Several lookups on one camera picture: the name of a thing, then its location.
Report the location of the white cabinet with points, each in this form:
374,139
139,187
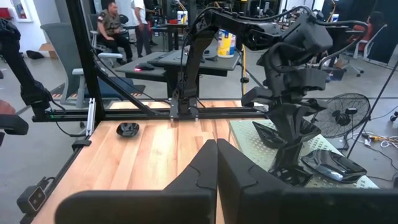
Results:
21,11

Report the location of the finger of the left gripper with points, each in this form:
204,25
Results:
306,119
284,140

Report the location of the white yellow wipes canister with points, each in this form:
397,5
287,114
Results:
182,17
226,43

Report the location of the small black box camera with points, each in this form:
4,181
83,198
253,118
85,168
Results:
31,199

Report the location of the mint green perforated shelf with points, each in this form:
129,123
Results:
258,149

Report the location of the black chair armrest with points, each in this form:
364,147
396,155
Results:
12,124

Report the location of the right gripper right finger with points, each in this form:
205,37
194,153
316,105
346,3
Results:
295,205

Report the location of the black desk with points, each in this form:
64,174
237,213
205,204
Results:
174,31

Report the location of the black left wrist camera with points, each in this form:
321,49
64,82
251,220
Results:
256,96

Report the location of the black computer mouse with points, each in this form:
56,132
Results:
144,66

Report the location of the dark grey side table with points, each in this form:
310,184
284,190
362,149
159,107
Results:
217,63

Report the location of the cardboard box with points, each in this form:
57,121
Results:
48,49

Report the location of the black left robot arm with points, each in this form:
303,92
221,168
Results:
199,56

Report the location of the black floor fan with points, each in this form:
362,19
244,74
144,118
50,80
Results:
342,115

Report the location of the white bracket strip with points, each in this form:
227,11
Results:
91,116

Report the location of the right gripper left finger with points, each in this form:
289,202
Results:
140,208

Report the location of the black box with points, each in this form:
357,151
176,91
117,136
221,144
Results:
337,74

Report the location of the white yellow cup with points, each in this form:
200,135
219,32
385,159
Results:
335,18

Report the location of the black bag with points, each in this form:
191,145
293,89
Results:
35,55

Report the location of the person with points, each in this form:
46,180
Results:
5,107
370,28
112,25
141,18

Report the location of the white office chair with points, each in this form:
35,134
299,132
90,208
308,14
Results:
96,40
370,46

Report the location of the grey office chair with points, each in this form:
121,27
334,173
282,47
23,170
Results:
62,46

